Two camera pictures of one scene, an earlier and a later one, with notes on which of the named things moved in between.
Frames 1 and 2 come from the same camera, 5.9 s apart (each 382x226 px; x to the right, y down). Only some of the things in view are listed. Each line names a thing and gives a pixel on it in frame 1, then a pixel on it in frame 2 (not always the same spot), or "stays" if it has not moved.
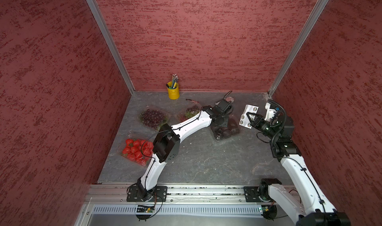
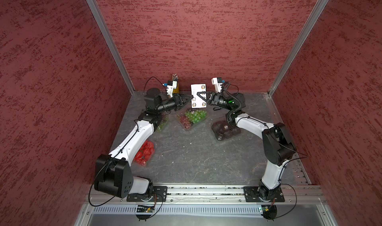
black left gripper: x=225 y=124 to x=178 y=100
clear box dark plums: x=233 y=128 stays
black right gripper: x=257 y=119 to x=213 y=98
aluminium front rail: x=192 y=194 stays
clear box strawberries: x=139 y=150 stays
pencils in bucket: x=174 y=79 stays
